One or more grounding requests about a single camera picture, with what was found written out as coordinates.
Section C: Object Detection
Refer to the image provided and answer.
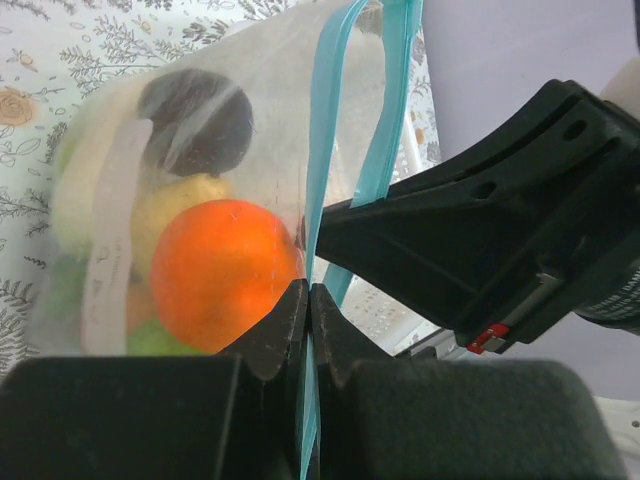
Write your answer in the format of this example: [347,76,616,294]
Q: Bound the orange fruit toy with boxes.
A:
[150,199,303,354]

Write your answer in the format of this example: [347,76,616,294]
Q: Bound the floral table mat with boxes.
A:
[0,0,444,366]

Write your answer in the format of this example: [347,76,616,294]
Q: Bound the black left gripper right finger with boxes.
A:
[309,285,627,479]

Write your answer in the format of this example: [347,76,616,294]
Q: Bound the peach toy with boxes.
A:
[126,283,156,332]

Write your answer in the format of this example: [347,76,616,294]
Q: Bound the green fruit toy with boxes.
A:
[126,318,200,356]

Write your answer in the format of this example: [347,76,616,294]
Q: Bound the white plastic basket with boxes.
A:
[342,108,456,358]

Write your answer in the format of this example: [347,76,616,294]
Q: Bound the yellow pear toy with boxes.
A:
[130,173,232,283]

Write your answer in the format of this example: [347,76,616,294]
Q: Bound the dark brown mangosteen toy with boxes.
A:
[137,68,253,177]

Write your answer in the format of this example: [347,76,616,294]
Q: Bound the clear zip top bag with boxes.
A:
[29,0,426,480]

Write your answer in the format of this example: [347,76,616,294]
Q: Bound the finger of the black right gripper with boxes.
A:
[317,80,639,354]

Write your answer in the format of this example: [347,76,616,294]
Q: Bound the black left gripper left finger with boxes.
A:
[1,279,308,479]

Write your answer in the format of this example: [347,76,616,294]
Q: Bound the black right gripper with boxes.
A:
[574,239,639,336]

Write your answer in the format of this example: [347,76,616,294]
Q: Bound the white radish toy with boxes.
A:
[52,117,141,251]

